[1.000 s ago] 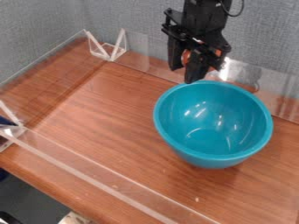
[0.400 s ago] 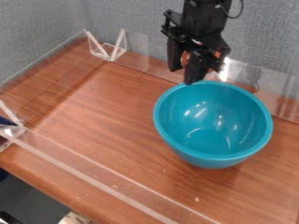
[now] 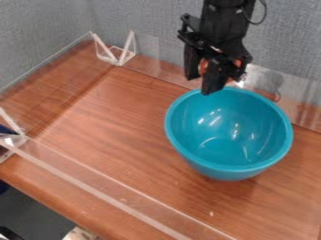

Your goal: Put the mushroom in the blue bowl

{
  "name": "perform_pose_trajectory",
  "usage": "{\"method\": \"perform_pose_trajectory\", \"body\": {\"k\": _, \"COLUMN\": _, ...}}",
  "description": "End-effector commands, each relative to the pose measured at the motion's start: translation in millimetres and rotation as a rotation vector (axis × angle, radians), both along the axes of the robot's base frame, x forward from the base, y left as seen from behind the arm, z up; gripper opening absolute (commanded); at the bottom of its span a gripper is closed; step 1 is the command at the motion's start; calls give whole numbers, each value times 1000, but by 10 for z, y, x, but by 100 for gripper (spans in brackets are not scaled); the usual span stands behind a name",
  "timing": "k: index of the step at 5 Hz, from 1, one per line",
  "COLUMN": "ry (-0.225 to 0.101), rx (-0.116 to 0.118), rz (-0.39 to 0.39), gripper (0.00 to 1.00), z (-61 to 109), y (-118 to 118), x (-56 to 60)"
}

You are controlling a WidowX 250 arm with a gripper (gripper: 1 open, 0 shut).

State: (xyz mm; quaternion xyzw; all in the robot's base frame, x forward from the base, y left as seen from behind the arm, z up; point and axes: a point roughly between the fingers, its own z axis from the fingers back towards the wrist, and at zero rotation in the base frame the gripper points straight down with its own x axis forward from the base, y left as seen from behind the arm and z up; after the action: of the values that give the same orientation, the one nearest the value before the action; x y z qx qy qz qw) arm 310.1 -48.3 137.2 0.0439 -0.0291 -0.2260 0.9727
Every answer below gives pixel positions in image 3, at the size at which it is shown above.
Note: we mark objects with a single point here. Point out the clear acrylic front barrier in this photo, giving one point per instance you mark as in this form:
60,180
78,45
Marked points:
162,217

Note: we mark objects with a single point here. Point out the blue plastic bowl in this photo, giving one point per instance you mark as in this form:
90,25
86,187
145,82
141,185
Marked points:
230,134

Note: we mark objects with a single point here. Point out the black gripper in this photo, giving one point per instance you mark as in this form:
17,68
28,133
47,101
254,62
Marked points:
213,37

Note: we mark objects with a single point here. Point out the clear acrylic back barrier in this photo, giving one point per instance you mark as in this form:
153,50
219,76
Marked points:
297,95

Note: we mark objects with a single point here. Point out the red toy mushroom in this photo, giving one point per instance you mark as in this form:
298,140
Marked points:
202,68

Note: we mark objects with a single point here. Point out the clear acrylic corner bracket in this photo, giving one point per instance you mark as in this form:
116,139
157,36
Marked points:
111,54

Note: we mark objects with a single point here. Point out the clear acrylic barrier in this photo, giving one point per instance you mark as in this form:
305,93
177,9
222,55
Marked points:
162,217
297,95

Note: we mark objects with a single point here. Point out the clear acrylic left bracket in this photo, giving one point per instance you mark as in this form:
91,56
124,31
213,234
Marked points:
12,136

